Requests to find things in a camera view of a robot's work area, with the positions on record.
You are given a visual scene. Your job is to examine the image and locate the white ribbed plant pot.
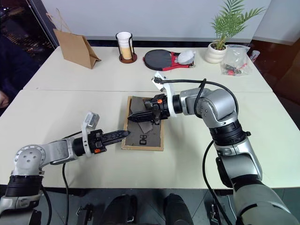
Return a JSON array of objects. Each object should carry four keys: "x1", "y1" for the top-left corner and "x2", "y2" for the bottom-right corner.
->
[{"x1": 205, "y1": 42, "x2": 228, "y2": 64}]

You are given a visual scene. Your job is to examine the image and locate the black metal clamp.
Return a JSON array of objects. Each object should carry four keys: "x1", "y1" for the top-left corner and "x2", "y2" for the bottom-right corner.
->
[
  {"x1": 75, "y1": 203, "x2": 95, "y2": 223},
  {"x1": 209, "y1": 202, "x2": 224, "y2": 223}
]

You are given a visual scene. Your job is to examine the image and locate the bystander bare hand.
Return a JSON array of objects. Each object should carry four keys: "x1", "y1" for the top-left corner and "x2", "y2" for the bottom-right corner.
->
[{"x1": 0, "y1": 90, "x2": 9, "y2": 108}]

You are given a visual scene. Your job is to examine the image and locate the brown paper bag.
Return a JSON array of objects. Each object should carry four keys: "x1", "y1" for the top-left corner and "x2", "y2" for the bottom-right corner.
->
[{"x1": 45, "y1": 8, "x2": 102, "y2": 70}]

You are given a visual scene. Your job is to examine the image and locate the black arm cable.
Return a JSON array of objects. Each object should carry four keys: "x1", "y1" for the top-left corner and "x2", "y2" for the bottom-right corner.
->
[
  {"x1": 61, "y1": 131, "x2": 83, "y2": 225},
  {"x1": 158, "y1": 78, "x2": 240, "y2": 225}
]

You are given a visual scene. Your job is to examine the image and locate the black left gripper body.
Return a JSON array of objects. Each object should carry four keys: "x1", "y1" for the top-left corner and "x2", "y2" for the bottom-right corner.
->
[{"x1": 87, "y1": 129, "x2": 109, "y2": 155}]

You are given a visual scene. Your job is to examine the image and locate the paper cups in black holder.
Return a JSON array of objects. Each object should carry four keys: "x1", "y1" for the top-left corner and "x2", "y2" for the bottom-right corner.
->
[{"x1": 115, "y1": 32, "x2": 138, "y2": 64}]

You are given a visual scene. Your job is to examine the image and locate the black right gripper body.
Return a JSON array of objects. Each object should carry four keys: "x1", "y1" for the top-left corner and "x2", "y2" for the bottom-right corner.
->
[{"x1": 150, "y1": 93, "x2": 171, "y2": 125}]

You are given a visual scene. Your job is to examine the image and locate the bystander in dark clothing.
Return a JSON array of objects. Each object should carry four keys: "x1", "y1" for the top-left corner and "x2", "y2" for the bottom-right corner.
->
[{"x1": 0, "y1": 34, "x2": 40, "y2": 116}]

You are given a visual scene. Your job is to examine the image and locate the dark rounded shape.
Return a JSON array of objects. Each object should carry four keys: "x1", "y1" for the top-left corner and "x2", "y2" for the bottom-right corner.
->
[
  {"x1": 100, "y1": 194, "x2": 138, "y2": 225},
  {"x1": 162, "y1": 193, "x2": 195, "y2": 225}
]

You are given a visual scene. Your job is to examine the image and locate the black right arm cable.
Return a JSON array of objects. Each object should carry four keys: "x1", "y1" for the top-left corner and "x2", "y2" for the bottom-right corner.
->
[{"x1": 158, "y1": 78, "x2": 240, "y2": 225}]

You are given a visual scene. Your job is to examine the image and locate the black body cable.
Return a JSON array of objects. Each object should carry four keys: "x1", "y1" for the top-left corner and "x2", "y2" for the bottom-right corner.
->
[{"x1": 40, "y1": 184, "x2": 53, "y2": 225}]

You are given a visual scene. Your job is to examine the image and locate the clear plastic parts bag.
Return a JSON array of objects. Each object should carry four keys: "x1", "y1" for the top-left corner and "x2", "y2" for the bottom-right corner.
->
[{"x1": 220, "y1": 44, "x2": 255, "y2": 77}]

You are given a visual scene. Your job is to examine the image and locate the black red paddle case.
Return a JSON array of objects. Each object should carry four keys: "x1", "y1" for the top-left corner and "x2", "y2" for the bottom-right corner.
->
[{"x1": 142, "y1": 49, "x2": 197, "y2": 71}]

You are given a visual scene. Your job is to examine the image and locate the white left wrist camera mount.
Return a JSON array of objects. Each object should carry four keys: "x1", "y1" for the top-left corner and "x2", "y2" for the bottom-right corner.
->
[{"x1": 80, "y1": 112, "x2": 100, "y2": 158}]

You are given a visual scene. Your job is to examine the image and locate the wooden picture frame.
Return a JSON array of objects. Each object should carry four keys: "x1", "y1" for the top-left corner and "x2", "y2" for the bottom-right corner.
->
[{"x1": 120, "y1": 95, "x2": 165, "y2": 152}]

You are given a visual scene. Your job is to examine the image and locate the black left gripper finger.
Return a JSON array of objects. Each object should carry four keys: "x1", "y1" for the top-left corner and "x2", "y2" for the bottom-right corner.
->
[
  {"x1": 104, "y1": 135, "x2": 128, "y2": 147},
  {"x1": 102, "y1": 130, "x2": 131, "y2": 141}
]

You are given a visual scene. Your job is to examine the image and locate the white red small box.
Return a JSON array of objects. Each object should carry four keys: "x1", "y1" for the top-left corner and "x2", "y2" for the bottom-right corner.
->
[{"x1": 250, "y1": 50, "x2": 261, "y2": 63}]

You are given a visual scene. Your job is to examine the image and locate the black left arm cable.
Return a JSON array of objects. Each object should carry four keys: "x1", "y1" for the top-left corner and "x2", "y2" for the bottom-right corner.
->
[{"x1": 61, "y1": 131, "x2": 83, "y2": 225}]

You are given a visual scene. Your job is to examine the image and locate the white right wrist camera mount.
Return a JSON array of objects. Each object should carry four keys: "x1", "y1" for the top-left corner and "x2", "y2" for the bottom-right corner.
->
[{"x1": 151, "y1": 71, "x2": 184, "y2": 118}]

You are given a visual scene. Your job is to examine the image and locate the paper cup stack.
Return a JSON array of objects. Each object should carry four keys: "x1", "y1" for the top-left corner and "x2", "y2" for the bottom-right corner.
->
[{"x1": 116, "y1": 31, "x2": 133, "y2": 60}]

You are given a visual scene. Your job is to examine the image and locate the green palm plant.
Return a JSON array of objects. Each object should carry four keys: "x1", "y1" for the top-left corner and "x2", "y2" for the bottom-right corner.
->
[{"x1": 210, "y1": 0, "x2": 267, "y2": 51}]

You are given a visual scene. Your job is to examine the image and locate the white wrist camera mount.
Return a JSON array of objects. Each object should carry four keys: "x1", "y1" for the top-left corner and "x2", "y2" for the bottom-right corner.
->
[
  {"x1": 151, "y1": 71, "x2": 184, "y2": 118},
  {"x1": 80, "y1": 112, "x2": 100, "y2": 158}
]

